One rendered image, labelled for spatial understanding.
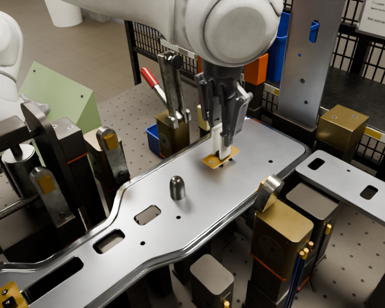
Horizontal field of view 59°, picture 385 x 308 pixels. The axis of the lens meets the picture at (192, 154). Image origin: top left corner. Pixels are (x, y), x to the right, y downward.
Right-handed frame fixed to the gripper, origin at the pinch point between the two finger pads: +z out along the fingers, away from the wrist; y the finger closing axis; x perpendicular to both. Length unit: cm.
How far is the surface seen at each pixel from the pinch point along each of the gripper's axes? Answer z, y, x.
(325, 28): -17.3, 4.1, 26.7
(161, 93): -3.8, -19.6, -0.3
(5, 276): 6.6, -6.0, -45.5
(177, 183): 2.5, 0.9, -13.1
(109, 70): 108, -251, 101
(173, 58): -14.8, -13.0, -0.8
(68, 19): 100, -399, 133
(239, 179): 6.9, 6.0, -0.5
